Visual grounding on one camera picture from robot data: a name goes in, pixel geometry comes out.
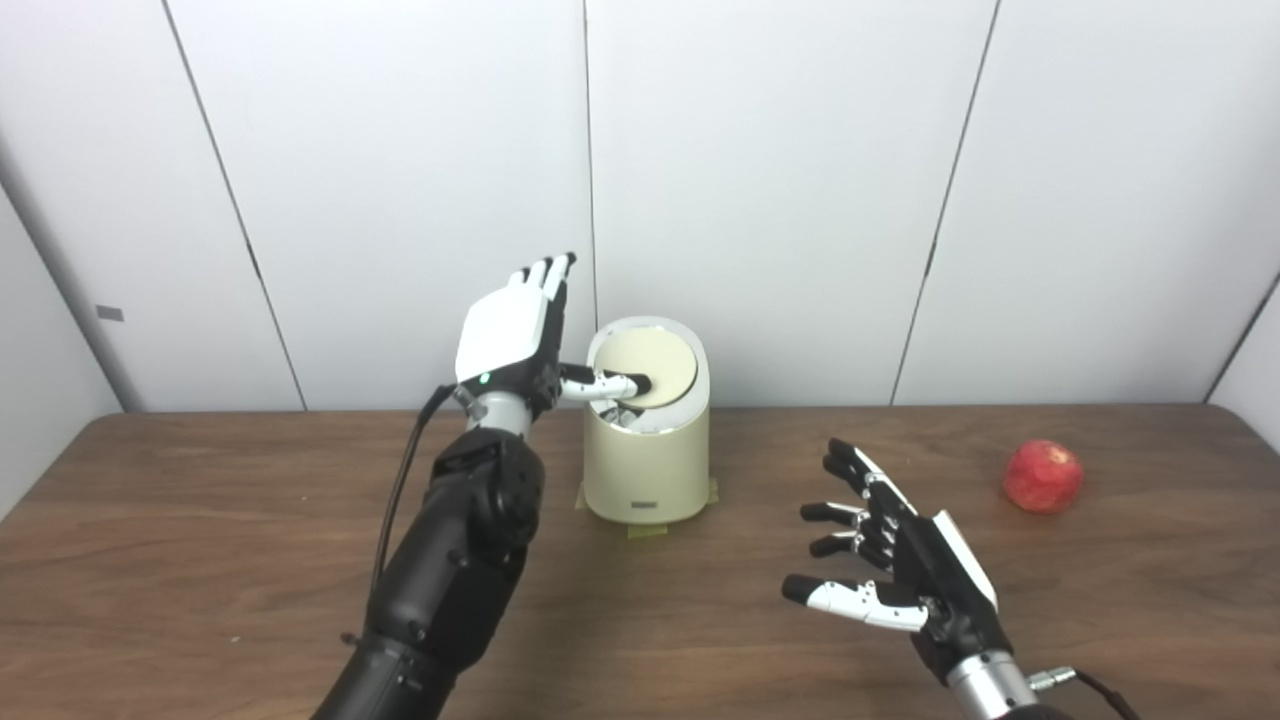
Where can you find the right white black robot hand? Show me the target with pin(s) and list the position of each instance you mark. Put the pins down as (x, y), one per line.
(940, 580)

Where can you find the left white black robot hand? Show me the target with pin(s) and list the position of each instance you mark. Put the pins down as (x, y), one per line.
(505, 330)

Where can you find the cream-colored round bin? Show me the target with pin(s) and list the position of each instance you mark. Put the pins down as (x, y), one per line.
(648, 470)

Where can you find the red apple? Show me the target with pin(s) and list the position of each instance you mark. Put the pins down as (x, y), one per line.
(1043, 478)

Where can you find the cream round bin lid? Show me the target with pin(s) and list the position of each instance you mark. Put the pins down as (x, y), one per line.
(662, 358)

